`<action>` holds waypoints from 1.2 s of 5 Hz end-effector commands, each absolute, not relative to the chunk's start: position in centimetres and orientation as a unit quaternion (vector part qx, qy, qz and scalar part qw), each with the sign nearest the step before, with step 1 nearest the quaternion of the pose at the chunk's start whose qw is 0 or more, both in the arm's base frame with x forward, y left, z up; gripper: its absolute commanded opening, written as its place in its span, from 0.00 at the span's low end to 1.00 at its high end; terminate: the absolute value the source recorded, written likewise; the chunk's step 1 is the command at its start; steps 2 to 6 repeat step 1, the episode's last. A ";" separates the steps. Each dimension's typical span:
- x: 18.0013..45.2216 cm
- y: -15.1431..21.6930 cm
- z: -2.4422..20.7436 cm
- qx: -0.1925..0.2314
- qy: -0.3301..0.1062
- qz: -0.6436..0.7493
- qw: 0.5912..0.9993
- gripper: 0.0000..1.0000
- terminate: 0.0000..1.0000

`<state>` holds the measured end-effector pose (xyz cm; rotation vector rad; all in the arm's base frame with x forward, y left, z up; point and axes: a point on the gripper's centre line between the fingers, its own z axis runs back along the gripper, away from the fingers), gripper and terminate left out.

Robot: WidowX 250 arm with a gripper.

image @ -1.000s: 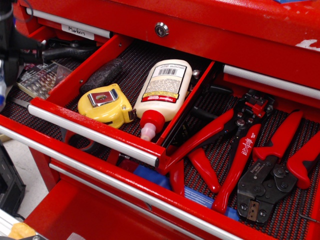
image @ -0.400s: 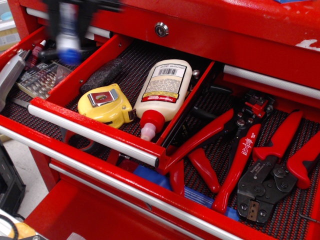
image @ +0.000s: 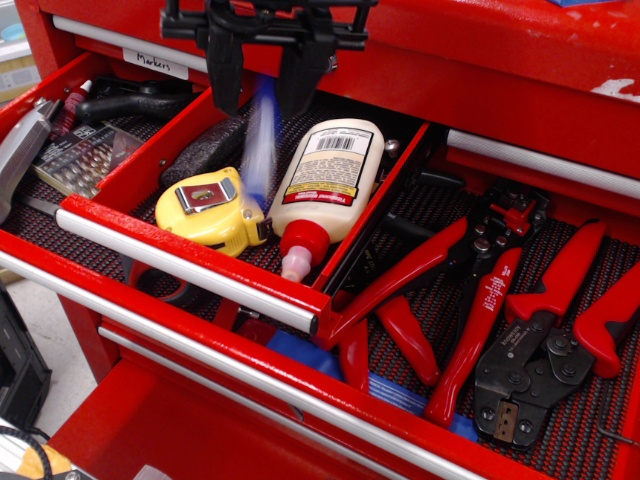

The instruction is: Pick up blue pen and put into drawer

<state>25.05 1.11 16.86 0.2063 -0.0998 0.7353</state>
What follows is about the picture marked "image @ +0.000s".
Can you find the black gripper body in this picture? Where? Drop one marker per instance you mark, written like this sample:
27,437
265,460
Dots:
337,24

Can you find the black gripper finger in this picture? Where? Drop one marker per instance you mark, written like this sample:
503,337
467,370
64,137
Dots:
302,67
224,58

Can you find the blue and white pen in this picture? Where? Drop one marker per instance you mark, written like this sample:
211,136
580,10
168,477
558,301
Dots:
259,155

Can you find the red upper drawer tray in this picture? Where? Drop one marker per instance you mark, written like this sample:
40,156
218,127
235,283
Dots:
70,250

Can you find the red lower open drawer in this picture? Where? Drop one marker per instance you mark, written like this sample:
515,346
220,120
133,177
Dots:
196,382

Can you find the white markers label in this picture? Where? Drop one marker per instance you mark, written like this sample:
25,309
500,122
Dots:
155,63

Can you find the dark grey foam block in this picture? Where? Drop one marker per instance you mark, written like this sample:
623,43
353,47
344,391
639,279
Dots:
210,151

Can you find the white glue bottle red cap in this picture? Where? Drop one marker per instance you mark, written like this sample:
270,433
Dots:
324,191

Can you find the silver round knob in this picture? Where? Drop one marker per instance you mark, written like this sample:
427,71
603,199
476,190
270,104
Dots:
392,148

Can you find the yellow tape measure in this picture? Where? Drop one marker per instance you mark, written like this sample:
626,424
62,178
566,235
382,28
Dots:
211,210

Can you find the small red threadlocker bottle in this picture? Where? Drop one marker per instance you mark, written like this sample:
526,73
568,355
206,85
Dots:
66,118

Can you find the clear drill bit case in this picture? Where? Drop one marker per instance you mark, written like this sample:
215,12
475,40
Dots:
78,161

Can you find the silver grey utility knife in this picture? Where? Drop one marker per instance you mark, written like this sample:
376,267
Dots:
21,146

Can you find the red tool cabinet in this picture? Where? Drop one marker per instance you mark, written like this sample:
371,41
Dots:
523,91

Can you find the black box on floor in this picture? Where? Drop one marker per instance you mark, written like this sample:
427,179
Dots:
25,377

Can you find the black handled tool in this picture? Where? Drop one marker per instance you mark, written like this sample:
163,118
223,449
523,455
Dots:
113,98

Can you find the red black scissors handle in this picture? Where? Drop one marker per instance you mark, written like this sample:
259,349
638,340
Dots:
157,283

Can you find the red handled wire stripper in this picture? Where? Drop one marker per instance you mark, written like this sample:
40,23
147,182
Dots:
482,250

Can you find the red handled pliers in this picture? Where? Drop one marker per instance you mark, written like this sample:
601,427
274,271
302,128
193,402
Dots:
404,329

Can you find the red handled crimping tool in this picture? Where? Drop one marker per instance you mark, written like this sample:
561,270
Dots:
534,364

